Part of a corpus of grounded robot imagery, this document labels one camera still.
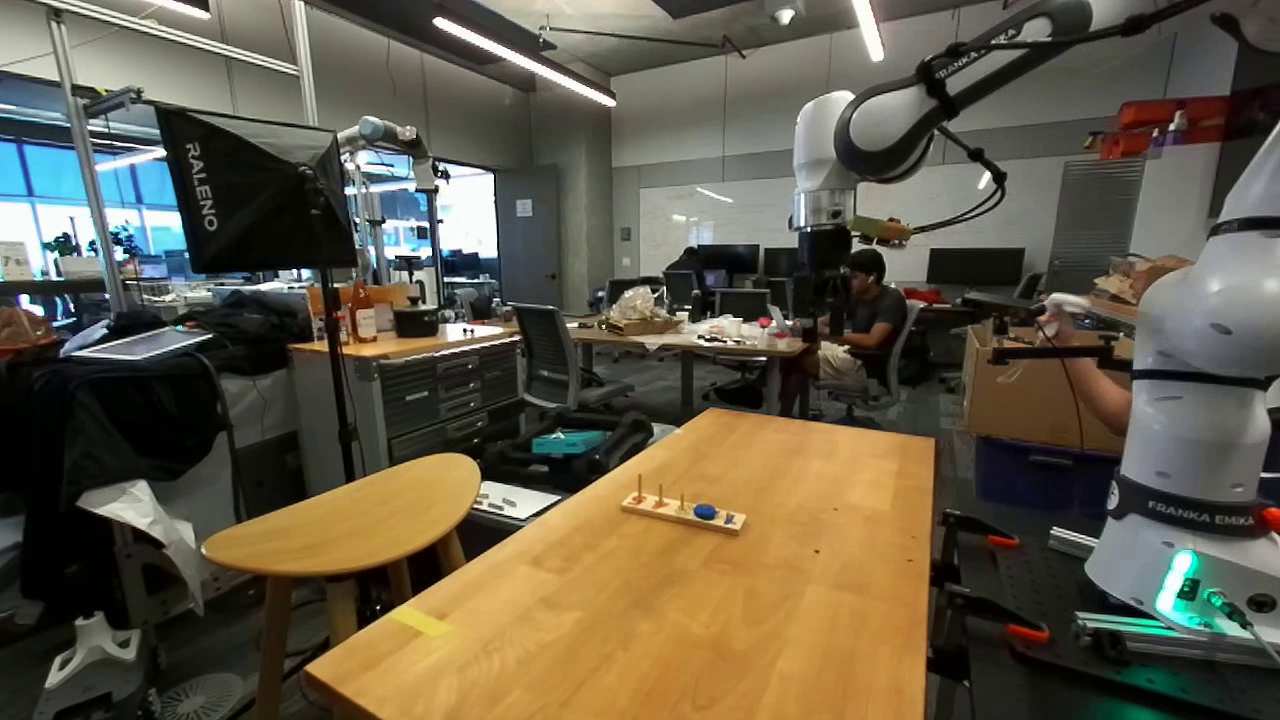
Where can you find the yellow tape strip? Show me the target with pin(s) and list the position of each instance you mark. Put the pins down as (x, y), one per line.
(421, 620)

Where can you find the grey drawer workbench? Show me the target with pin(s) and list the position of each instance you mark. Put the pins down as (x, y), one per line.
(425, 392)

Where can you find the long wooden work table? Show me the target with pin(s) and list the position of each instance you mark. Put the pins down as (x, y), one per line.
(692, 345)

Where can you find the grey door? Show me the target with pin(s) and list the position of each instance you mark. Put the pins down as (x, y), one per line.
(528, 237)

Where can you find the black bag on bench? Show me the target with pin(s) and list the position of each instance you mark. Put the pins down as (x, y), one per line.
(252, 334)

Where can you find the rounded wooden side table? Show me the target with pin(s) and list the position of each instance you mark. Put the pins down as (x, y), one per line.
(347, 521)

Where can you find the wooden peg rack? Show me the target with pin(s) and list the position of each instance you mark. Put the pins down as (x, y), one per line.
(667, 508)

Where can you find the black computer monitor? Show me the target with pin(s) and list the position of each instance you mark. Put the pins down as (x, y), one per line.
(978, 265)

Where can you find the grey office chair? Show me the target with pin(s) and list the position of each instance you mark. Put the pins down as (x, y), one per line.
(547, 348)

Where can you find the cardboard box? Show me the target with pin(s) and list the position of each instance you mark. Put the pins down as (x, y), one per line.
(1026, 401)

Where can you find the crumpled paper pile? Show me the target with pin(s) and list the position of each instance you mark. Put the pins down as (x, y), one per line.
(641, 311)

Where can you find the tan wrist camera mount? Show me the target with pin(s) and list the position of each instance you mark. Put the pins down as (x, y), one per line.
(882, 233)

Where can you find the long ceiling light strip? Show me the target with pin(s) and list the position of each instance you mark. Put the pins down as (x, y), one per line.
(521, 62)

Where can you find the short ceiling light strip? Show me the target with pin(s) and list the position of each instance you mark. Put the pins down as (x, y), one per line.
(870, 29)

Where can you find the seated person in black shirt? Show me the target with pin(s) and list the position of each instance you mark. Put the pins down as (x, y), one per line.
(872, 321)

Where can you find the operator bare forearm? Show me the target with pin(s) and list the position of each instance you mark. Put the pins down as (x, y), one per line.
(1096, 389)

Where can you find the red wall banner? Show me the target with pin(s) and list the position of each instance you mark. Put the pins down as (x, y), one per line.
(1164, 125)

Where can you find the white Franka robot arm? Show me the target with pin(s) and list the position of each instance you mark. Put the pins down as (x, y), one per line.
(1200, 401)

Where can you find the black bag with teal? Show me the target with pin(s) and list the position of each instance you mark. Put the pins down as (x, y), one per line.
(572, 444)

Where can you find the white hanging cloth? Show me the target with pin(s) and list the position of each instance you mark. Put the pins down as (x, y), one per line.
(154, 527)

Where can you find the black light stand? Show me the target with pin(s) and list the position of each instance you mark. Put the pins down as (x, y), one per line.
(343, 384)

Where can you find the black horizontal bar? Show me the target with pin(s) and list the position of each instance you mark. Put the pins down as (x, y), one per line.
(1053, 355)

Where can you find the white stand base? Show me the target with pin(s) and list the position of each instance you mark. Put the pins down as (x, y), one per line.
(91, 665)

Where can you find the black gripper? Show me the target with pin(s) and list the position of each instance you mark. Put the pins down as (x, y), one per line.
(826, 254)

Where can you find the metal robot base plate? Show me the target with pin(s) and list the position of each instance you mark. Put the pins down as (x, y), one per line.
(1161, 637)

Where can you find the black softbox light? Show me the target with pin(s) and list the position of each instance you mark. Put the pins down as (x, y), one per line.
(261, 193)

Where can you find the blue plastic bin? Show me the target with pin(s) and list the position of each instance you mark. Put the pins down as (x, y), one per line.
(1040, 478)

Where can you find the black draped jacket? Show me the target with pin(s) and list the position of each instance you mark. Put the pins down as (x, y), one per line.
(120, 424)

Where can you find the blue disk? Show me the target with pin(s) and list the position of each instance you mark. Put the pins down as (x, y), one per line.
(707, 508)

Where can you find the white flat board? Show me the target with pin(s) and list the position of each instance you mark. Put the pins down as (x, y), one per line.
(141, 343)

